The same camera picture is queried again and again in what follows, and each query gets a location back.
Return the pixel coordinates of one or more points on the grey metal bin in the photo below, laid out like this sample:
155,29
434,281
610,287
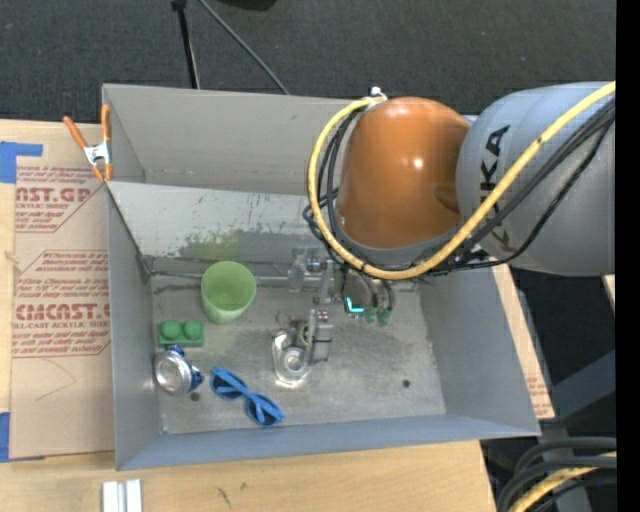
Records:
370,370

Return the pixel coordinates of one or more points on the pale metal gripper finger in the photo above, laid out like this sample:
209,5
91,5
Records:
314,264
322,330

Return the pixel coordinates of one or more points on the light green plastic cup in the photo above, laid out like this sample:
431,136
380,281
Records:
227,292

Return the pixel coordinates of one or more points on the green toy brick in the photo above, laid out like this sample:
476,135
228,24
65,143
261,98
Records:
180,334

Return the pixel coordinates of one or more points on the blue sunglasses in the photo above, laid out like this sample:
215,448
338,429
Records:
227,384

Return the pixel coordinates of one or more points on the clear glass thing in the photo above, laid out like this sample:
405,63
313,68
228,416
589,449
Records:
291,364

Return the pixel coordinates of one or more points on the brown cardboard board, red print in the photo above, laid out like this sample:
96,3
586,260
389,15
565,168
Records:
60,400

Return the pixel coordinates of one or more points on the silver and blue can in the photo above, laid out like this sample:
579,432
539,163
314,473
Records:
172,372

